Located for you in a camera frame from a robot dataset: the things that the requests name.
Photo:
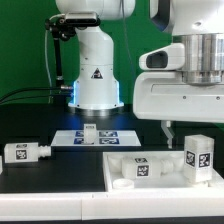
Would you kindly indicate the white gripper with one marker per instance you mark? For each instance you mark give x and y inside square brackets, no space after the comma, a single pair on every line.
[164,96]

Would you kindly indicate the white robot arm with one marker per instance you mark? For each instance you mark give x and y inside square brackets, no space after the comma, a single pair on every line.
[183,81]

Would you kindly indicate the white tag sheet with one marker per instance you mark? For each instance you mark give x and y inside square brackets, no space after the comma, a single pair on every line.
[74,138]

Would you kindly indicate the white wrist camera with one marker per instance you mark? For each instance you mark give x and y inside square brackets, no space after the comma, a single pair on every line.
[171,57]

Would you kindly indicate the white L-shaped fence wall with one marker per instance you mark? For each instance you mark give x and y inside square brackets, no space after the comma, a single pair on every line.
[150,203]

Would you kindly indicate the black camera on stand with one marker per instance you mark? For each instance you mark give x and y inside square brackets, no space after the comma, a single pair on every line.
[62,28]

